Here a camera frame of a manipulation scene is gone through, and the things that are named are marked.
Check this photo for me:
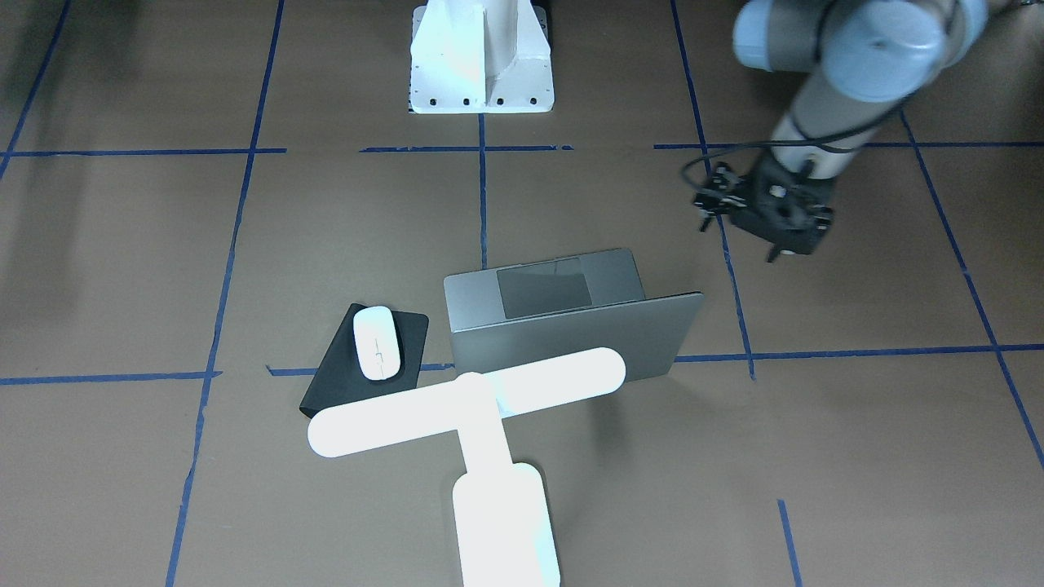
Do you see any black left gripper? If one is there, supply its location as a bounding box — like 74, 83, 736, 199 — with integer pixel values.
693, 150, 836, 263

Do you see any grey laptop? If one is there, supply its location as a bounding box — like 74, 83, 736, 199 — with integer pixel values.
443, 248, 705, 382

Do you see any white computer mouse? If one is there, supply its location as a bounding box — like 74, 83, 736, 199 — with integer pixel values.
352, 306, 402, 382

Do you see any black mouse pad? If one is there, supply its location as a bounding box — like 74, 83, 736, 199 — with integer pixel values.
299, 303, 429, 417

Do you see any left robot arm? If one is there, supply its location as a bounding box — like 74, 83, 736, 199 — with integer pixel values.
693, 1, 989, 261

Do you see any white desk lamp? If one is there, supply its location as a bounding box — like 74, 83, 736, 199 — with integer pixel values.
307, 348, 626, 586

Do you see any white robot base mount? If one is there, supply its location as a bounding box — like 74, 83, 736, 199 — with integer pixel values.
408, 1, 555, 115

